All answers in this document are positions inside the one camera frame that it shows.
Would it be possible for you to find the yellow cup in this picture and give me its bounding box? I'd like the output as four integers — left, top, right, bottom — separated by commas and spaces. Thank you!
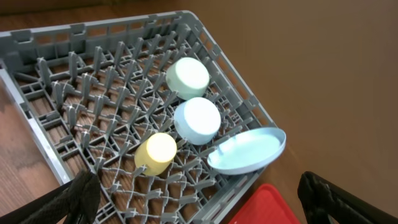
134, 133, 177, 176

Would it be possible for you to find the grey dishwasher rack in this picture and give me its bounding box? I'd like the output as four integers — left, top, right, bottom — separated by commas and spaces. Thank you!
1, 11, 273, 223

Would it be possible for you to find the white bowl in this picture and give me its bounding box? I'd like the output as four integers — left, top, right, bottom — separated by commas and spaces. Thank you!
174, 97, 221, 145

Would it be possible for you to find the light blue plate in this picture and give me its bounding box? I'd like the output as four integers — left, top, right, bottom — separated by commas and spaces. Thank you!
207, 127, 287, 175

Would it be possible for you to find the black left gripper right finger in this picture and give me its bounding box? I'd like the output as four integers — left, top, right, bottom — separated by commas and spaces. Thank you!
297, 171, 395, 224

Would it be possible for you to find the red serving tray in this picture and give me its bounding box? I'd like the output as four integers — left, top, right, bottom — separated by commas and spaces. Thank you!
229, 184, 300, 224

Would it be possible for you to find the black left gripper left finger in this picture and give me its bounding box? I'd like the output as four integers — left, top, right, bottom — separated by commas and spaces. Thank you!
1, 170, 101, 224

